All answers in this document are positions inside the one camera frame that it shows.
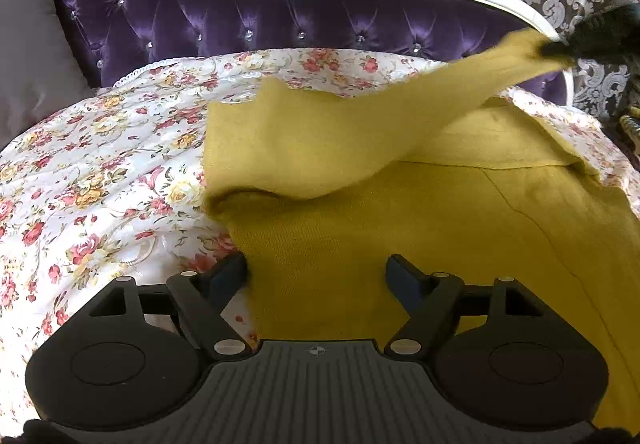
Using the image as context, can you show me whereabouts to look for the purple tufted headboard white frame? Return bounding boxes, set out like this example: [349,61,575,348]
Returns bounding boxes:
[0,0,576,105]

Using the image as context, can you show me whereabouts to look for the yellow black striped cord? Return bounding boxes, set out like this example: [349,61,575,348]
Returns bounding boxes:
[620,104,640,145]

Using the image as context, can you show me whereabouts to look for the floral bedspread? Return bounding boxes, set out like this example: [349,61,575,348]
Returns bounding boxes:
[0,47,640,425]

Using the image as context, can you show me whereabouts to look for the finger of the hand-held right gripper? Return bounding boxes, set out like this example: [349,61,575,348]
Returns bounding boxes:
[541,37,576,68]

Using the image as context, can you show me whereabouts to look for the yellow knit sweater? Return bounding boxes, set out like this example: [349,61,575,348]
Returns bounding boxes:
[202,27,640,430]

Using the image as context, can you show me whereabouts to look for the grey pillow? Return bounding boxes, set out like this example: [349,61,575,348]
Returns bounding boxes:
[0,0,96,150]

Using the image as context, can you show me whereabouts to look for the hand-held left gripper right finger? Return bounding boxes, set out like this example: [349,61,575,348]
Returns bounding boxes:
[385,254,555,358]

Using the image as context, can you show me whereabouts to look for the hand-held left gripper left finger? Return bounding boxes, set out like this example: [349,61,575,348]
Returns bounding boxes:
[87,251,253,361]

